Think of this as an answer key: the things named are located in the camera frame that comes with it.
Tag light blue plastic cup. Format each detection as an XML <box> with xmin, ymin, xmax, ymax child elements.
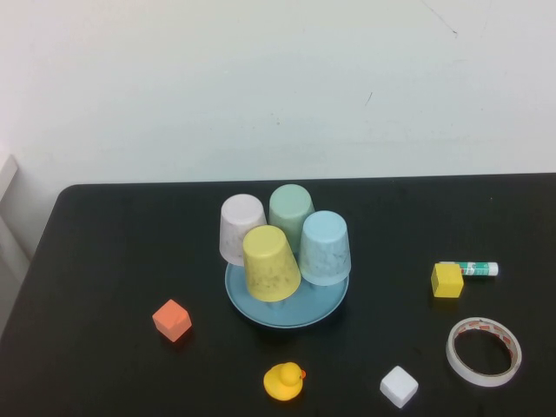
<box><xmin>297</xmin><ymin>210</ymin><xmax>352</xmax><ymax>287</ymax></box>

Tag mint green plastic cup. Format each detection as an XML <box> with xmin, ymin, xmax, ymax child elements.
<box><xmin>268</xmin><ymin>183</ymin><xmax>316</xmax><ymax>255</ymax></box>

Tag pale pink plastic cup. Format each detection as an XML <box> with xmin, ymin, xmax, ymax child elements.
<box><xmin>218</xmin><ymin>194</ymin><xmax>268</xmax><ymax>267</ymax></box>

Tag yellow plastic cup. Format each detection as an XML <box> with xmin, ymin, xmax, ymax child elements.
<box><xmin>242</xmin><ymin>224</ymin><xmax>302</xmax><ymax>301</ymax></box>

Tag blue cup stand with pegs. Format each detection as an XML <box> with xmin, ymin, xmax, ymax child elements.
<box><xmin>224</xmin><ymin>260</ymin><xmax>350</xmax><ymax>329</ymax></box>

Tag orange cube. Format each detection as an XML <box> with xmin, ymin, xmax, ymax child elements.
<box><xmin>151</xmin><ymin>298</ymin><xmax>193</xmax><ymax>344</ymax></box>

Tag yellow rubber duck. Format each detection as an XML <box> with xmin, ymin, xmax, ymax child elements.
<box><xmin>262</xmin><ymin>361</ymin><xmax>308</xmax><ymax>401</ymax></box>

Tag yellow cube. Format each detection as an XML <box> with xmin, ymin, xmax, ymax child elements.
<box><xmin>430</xmin><ymin>262</ymin><xmax>465</xmax><ymax>299</ymax></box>

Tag white green glue stick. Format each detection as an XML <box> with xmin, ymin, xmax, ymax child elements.
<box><xmin>438</xmin><ymin>261</ymin><xmax>500</xmax><ymax>278</ymax></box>

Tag white cube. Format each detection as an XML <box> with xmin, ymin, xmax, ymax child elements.
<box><xmin>379</xmin><ymin>365</ymin><xmax>420</xmax><ymax>409</ymax></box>

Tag white tape roll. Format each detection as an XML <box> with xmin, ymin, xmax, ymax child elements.
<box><xmin>446</xmin><ymin>316</ymin><xmax>523</xmax><ymax>388</ymax></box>

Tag white side panel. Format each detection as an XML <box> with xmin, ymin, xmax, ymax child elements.
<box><xmin>0</xmin><ymin>154</ymin><xmax>34</xmax><ymax>335</ymax></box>

